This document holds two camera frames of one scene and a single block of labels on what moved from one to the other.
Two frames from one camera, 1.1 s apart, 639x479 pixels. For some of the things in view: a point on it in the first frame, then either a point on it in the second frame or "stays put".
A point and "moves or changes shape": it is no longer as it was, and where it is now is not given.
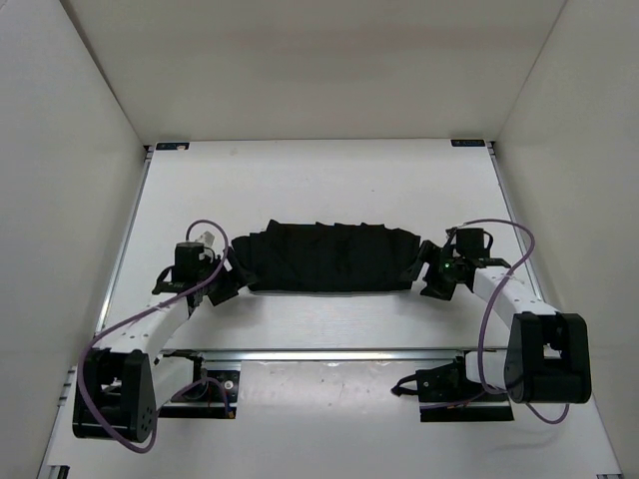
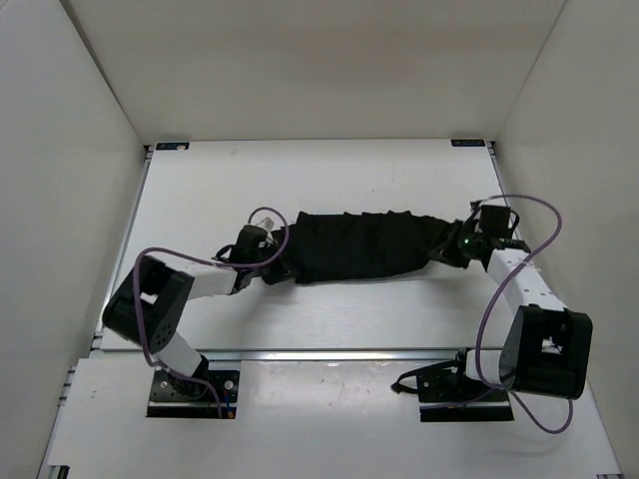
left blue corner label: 171,146 stays put
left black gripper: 236,278 → 272,278
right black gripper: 430,254 → 459,228
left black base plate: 207,399 stays put
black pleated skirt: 326,257 moves or changes shape
